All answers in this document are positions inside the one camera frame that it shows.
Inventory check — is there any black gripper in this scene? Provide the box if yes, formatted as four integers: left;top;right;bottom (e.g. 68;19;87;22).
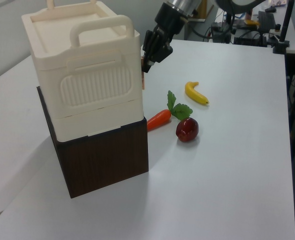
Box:
141;1;189;74

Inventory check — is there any cream plastic storage cabinet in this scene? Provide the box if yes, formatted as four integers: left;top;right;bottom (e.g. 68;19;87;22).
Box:
21;0;145;143

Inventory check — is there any light wooden panel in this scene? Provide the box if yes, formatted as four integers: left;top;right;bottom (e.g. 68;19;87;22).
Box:
187;0;209;23

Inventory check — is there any yellow toy banana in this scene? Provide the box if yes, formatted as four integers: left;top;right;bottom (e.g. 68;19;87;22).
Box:
184;81;210;106

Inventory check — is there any orange toy carrot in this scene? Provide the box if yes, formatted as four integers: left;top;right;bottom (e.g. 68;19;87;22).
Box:
146;90;194;132

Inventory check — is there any red toy apple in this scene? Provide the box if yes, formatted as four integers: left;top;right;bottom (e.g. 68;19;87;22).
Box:
175;117;200;143

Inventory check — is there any black electronics box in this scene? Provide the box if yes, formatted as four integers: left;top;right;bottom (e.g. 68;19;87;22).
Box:
233;27;268;47

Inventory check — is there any black keyboard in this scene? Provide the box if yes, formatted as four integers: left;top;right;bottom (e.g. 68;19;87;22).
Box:
256;10;276;33

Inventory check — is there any dark wood grain box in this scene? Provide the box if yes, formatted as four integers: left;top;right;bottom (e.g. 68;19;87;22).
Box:
36;85;150;199

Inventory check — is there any black pole with clamp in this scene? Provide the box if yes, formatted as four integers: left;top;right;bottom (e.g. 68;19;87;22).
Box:
272;0;295;55

